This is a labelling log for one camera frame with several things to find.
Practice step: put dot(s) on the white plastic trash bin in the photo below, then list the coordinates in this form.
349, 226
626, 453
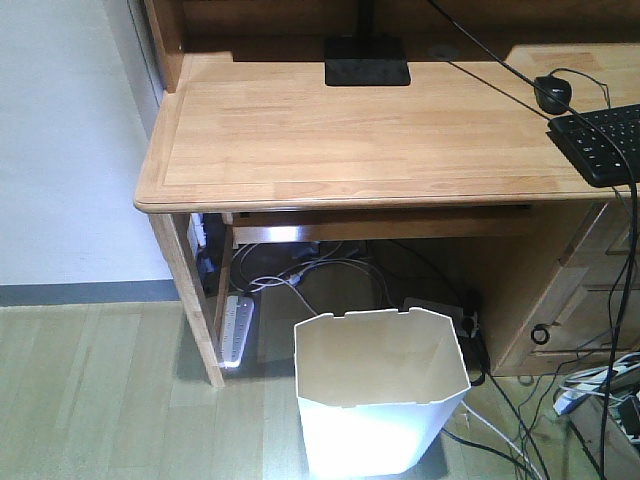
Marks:
374, 388

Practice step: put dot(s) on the white power strip under desk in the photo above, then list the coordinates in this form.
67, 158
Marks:
236, 324

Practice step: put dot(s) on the light wooden desk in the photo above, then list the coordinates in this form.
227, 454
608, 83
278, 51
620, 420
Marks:
248, 129

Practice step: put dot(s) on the black power adapter under desk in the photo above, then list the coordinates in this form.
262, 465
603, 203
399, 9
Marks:
471, 326

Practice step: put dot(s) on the black monitor stand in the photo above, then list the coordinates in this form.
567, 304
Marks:
365, 58

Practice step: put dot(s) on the wooden drawer cabinet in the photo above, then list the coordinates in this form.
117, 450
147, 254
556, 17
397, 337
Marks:
560, 288

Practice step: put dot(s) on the black computer mouse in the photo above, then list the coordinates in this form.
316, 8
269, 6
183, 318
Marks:
553, 95

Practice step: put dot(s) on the black keyboard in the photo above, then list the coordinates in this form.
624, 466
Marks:
602, 145

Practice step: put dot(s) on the white power strip at right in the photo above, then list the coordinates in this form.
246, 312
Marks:
577, 387

